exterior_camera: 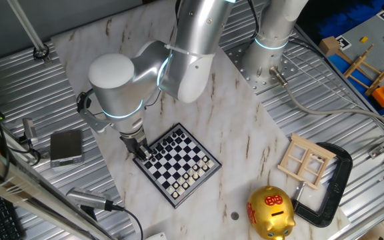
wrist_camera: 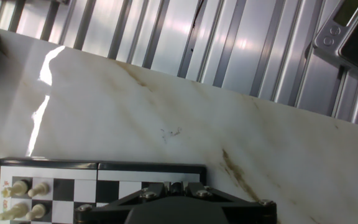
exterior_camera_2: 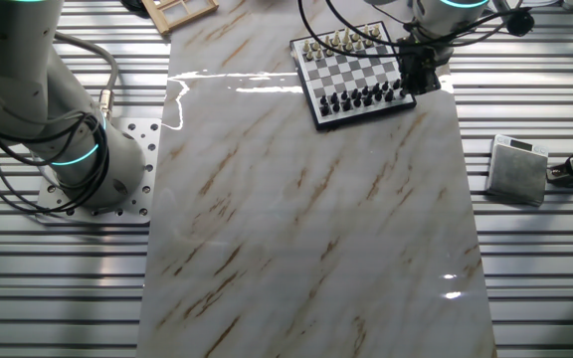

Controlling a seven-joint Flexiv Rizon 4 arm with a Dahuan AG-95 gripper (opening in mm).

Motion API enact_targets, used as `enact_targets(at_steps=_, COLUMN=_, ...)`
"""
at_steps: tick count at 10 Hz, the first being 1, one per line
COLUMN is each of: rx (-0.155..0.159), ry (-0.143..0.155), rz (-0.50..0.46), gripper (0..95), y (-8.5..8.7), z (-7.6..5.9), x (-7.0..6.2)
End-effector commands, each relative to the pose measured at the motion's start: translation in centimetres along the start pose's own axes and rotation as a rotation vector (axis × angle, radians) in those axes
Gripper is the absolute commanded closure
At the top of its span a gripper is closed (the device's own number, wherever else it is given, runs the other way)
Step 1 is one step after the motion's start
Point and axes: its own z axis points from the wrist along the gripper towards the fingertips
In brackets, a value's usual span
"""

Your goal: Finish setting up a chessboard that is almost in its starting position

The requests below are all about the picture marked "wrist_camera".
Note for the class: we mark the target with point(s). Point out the white marble board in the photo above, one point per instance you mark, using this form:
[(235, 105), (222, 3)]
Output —
[(166, 118)]

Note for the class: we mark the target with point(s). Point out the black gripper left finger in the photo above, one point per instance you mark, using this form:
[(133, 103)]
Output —
[(110, 210)]

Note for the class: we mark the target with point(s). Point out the folding black white chessboard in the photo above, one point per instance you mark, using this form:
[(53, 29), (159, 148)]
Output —
[(85, 189)]

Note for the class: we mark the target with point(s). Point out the white chess knight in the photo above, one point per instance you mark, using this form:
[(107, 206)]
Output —
[(12, 212)]

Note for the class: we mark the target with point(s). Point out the white chess rook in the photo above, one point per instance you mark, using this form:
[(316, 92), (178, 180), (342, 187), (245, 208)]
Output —
[(17, 188)]

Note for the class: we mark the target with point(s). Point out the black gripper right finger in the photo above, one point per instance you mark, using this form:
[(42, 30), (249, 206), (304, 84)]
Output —
[(247, 210)]

